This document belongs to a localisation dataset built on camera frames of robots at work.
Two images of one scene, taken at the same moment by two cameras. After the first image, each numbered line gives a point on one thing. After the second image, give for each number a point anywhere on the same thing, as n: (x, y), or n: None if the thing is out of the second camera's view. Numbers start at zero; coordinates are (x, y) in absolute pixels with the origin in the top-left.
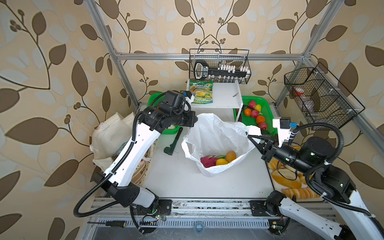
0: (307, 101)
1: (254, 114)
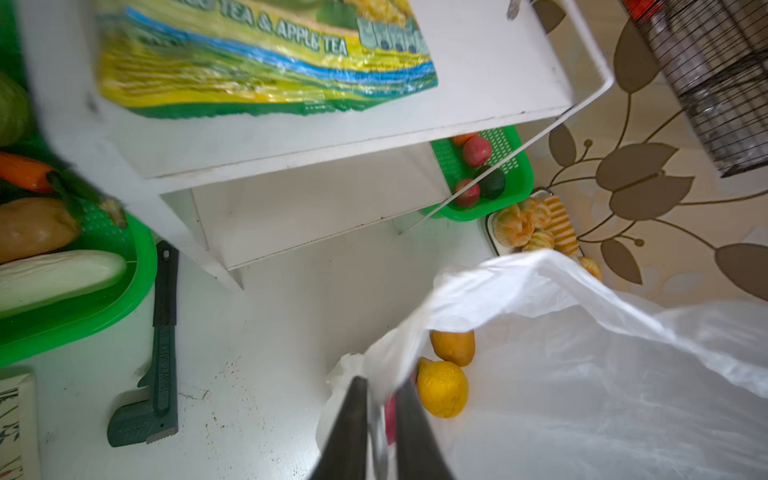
0: (643, 10)
1: (476, 151)
